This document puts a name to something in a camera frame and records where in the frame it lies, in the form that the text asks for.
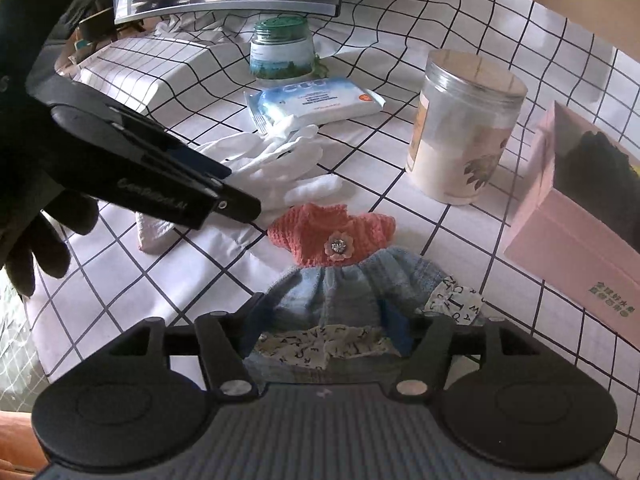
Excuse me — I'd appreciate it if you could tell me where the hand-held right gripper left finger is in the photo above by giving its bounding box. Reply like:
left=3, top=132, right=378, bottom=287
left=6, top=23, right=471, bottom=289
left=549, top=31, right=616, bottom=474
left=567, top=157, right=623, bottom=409
left=107, top=292, right=267, bottom=404

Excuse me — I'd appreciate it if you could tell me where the checked white tablecloth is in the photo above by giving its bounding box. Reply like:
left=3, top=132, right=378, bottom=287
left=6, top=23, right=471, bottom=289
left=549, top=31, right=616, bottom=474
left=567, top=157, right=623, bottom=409
left=35, top=0, right=640, bottom=461

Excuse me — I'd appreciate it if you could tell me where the white cotton glove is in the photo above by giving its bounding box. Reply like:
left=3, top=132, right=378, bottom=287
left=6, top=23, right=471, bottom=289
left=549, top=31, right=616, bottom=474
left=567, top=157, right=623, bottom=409
left=197, top=122, right=325, bottom=183
left=135, top=162, right=346, bottom=254

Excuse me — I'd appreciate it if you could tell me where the knitted orange blue doll dress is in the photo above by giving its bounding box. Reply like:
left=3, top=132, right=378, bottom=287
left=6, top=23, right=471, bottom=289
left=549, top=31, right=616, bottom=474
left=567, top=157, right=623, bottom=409
left=240, top=203, right=486, bottom=386

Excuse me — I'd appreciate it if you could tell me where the glass jar with green lid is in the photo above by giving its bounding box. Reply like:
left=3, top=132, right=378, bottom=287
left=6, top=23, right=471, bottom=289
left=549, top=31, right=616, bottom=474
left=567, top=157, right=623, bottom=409
left=249, top=16, right=317, bottom=81

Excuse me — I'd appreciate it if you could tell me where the blue wet wipes pack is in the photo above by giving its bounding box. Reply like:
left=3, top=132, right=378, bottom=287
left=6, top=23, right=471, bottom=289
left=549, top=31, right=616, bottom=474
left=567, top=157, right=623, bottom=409
left=244, top=77, right=387, bottom=133

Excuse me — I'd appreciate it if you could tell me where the person's left hand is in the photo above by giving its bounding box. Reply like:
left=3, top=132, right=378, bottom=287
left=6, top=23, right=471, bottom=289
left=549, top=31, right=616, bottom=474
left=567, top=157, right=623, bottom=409
left=0, top=190, right=101, bottom=299

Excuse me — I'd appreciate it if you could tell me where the pink cardboard box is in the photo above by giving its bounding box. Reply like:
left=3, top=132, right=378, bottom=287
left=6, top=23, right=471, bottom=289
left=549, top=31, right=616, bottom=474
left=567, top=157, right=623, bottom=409
left=501, top=100, right=640, bottom=348

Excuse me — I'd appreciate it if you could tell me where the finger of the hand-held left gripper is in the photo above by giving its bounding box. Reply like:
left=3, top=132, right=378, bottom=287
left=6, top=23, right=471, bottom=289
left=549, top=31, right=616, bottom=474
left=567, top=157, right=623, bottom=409
left=165, top=142, right=234, bottom=182
left=197, top=180, right=264, bottom=222

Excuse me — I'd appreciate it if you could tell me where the clear jar with floral label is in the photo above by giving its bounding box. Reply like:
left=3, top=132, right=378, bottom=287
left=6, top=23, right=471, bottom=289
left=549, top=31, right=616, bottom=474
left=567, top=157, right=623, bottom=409
left=405, top=50, right=528, bottom=206

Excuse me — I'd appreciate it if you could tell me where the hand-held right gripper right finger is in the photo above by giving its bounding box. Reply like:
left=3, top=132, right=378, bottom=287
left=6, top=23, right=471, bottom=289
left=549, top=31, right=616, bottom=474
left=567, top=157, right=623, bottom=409
left=377, top=300, right=542, bottom=403

